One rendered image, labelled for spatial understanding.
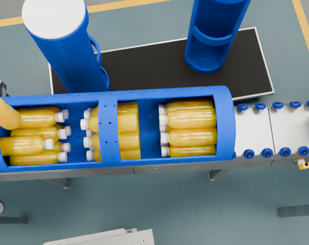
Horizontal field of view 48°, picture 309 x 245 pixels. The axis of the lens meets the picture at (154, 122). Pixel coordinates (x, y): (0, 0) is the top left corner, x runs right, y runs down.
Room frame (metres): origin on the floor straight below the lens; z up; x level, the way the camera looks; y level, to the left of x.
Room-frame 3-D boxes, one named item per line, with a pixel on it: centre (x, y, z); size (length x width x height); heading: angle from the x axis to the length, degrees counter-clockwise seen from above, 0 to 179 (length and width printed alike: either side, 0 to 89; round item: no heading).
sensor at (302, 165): (0.26, -0.62, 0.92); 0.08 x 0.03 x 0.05; 3
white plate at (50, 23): (0.90, 0.44, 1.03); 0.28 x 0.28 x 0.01
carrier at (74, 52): (0.90, 0.44, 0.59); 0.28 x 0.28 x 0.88
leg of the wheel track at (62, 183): (0.25, 0.59, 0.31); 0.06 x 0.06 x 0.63; 3
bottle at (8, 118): (0.33, 0.48, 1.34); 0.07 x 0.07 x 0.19
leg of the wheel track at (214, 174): (0.30, -0.39, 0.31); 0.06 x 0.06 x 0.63; 3
